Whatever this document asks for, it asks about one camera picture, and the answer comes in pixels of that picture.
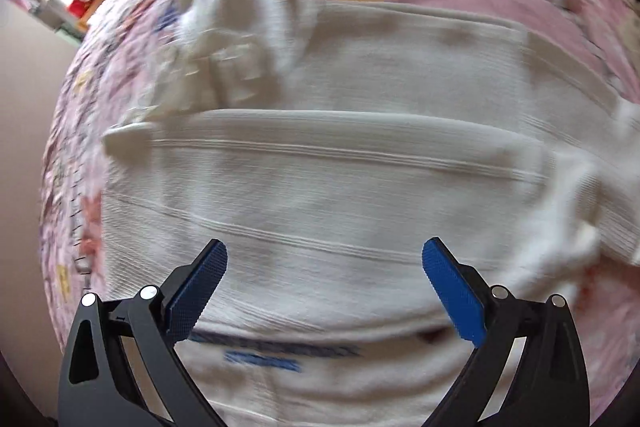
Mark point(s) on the white knit sweater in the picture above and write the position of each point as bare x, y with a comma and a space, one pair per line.
320, 187

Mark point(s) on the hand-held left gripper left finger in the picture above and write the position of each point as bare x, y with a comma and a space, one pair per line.
196, 288

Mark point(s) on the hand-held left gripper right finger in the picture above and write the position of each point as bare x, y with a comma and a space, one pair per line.
454, 292

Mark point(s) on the red box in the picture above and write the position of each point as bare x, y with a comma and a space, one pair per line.
82, 2

